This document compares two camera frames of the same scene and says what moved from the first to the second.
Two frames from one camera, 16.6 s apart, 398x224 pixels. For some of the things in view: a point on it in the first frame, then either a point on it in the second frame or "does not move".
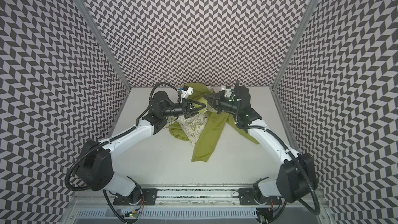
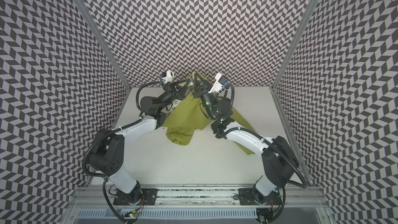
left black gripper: x=184 y=108 → x=172 y=91
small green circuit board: x=133 y=215 does not move
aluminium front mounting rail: x=107 y=197 does not move
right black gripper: x=219 y=103 → x=202 y=92
